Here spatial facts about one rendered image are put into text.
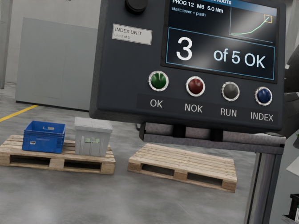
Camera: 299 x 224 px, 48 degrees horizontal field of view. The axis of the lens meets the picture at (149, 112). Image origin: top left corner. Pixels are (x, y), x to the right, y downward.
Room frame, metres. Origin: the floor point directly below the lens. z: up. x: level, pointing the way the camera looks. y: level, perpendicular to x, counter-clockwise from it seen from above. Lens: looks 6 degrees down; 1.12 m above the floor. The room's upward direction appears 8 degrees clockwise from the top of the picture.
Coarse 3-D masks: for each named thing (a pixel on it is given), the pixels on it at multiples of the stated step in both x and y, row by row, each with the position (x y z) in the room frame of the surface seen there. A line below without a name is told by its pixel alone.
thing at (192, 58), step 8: (168, 32) 0.45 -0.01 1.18; (176, 32) 0.45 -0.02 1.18; (184, 32) 0.45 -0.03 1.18; (192, 32) 0.46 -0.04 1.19; (200, 32) 0.46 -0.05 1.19; (168, 40) 0.44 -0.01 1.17; (176, 40) 0.45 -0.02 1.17; (184, 40) 0.45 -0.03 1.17; (192, 40) 0.45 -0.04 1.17; (200, 40) 0.46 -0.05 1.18; (168, 48) 0.44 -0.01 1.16; (176, 48) 0.44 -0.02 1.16; (184, 48) 0.45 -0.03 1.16; (192, 48) 0.45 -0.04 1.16; (200, 48) 0.45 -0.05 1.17; (168, 56) 0.44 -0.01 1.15; (176, 56) 0.44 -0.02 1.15; (184, 56) 0.44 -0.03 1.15; (192, 56) 0.45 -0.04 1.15; (200, 56) 0.45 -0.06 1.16; (176, 64) 0.44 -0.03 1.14; (184, 64) 0.44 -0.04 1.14; (192, 64) 0.45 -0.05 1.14; (200, 64) 0.45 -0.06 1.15
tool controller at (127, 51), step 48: (144, 0) 0.43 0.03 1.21; (192, 0) 0.47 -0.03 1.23; (240, 0) 0.49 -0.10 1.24; (96, 48) 0.51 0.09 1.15; (144, 48) 0.43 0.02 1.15; (240, 48) 0.47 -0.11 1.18; (96, 96) 0.42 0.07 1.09; (144, 96) 0.42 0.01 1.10; (192, 96) 0.44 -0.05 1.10; (240, 96) 0.46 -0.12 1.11
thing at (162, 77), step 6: (156, 72) 0.43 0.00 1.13; (162, 72) 0.43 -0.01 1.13; (150, 78) 0.42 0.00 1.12; (156, 78) 0.42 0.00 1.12; (162, 78) 0.42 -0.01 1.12; (150, 84) 0.42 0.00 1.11; (156, 84) 0.42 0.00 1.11; (162, 84) 0.42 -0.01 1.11; (156, 90) 0.42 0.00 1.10; (162, 90) 0.42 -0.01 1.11
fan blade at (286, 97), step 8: (288, 96) 1.19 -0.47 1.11; (296, 96) 1.18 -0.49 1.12; (288, 104) 1.18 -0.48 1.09; (296, 104) 1.17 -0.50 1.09; (288, 112) 1.17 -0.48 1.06; (296, 112) 1.16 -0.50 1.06; (288, 120) 1.17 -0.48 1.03; (296, 120) 1.16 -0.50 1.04; (288, 128) 1.16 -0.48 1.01; (296, 128) 1.15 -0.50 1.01; (288, 136) 1.15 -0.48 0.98
